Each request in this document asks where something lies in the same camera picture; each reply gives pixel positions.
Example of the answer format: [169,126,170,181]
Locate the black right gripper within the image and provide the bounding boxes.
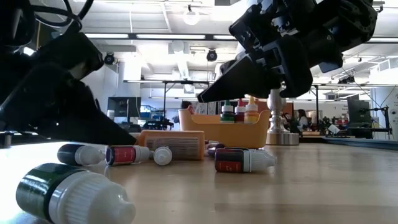
[197,0,343,103]

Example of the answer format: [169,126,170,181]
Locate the large yellow food coloring bottle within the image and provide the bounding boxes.
[244,95,260,124]

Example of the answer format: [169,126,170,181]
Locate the large red food coloring bottle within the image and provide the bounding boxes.
[234,98,246,124]

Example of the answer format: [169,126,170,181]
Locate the small blue food coloring bottle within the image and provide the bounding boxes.
[57,143,106,167]

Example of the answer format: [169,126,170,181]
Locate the large green food coloring bottle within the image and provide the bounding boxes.
[220,100,235,124]

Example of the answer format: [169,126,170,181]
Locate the small red food coloring bottle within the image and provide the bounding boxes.
[104,145,154,167]

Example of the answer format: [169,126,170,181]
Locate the small maroon food coloring bottle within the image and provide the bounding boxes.
[214,147,279,174]

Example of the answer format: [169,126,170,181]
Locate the small green food coloring bottle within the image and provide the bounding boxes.
[15,162,137,224]

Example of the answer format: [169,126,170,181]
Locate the large orange food coloring bottle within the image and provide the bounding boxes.
[136,129,206,162]

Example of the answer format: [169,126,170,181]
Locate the small dark food coloring bottle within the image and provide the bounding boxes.
[152,146,174,166]

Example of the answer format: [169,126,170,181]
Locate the person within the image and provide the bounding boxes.
[172,100,196,124]
[297,108,309,129]

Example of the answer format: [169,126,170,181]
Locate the yellow plastic bin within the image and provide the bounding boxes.
[177,108,271,149]

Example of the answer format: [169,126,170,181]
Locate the ceiling strip light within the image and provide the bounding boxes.
[366,37,398,44]
[136,33,206,40]
[84,33,130,40]

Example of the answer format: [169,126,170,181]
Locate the white round ceiling fixture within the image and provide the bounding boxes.
[182,9,201,26]

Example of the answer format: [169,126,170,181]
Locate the black computer monitor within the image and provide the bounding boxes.
[347,98,371,125]

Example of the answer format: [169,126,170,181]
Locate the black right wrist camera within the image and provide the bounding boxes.
[229,1,282,53]

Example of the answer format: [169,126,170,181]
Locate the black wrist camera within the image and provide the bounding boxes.
[30,30,105,81]
[229,1,282,53]

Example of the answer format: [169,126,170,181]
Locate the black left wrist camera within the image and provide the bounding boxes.
[30,30,105,81]

